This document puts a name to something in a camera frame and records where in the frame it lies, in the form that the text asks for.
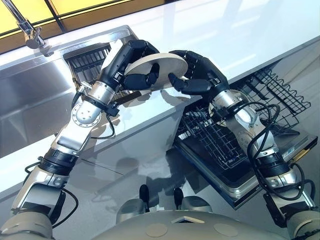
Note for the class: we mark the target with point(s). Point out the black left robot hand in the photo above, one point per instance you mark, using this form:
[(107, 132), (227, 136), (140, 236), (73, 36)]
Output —
[(113, 66)]

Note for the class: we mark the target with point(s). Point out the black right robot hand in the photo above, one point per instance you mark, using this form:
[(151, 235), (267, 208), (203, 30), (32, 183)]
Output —
[(207, 72)]

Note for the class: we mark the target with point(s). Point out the round beige plate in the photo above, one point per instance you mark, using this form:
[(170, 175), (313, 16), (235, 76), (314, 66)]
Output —
[(166, 65)]

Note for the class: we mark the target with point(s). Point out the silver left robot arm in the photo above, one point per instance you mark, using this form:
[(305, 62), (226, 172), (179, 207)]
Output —
[(75, 130)]

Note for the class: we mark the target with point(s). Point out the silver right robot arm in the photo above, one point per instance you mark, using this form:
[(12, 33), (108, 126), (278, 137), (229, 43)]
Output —
[(262, 147)]

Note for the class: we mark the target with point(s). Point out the dishwasher door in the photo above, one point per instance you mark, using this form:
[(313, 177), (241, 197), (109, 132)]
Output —
[(225, 181)]

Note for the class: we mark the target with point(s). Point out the black dish drying rack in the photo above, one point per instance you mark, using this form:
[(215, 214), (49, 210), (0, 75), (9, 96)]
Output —
[(83, 62)]

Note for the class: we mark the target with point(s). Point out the stainless steel sink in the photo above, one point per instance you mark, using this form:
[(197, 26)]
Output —
[(37, 82)]

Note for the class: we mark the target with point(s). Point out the chrome sink faucet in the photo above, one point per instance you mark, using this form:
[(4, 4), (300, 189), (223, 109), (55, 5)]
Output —
[(30, 33)]

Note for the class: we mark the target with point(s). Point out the silver right robot leg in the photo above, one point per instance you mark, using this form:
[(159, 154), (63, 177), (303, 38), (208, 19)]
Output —
[(192, 201)]

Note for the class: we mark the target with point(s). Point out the silver robot leg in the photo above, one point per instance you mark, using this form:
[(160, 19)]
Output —
[(192, 201), (132, 202)]

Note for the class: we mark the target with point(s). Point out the silver left robot leg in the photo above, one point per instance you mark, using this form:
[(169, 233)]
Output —
[(132, 202)]

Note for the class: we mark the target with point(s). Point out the grey robot torso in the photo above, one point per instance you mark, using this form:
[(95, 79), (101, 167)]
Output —
[(195, 226)]

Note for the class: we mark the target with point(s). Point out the yellow window with black frame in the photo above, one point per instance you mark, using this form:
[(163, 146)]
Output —
[(30, 10)]

